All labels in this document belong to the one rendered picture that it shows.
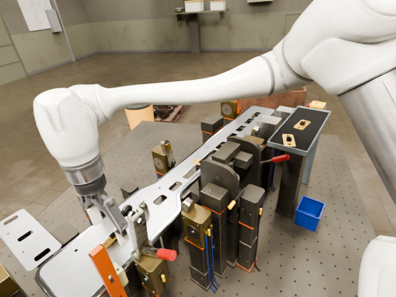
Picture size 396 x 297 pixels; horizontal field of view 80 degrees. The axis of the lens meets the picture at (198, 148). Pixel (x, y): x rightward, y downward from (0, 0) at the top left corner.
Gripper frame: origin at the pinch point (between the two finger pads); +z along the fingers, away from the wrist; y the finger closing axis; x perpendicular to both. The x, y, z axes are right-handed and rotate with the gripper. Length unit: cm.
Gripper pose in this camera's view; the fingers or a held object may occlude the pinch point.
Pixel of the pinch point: (109, 228)
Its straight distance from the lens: 77.8
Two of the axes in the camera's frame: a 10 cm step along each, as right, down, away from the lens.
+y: -8.1, -2.6, 5.2
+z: 0.7, 8.4, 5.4
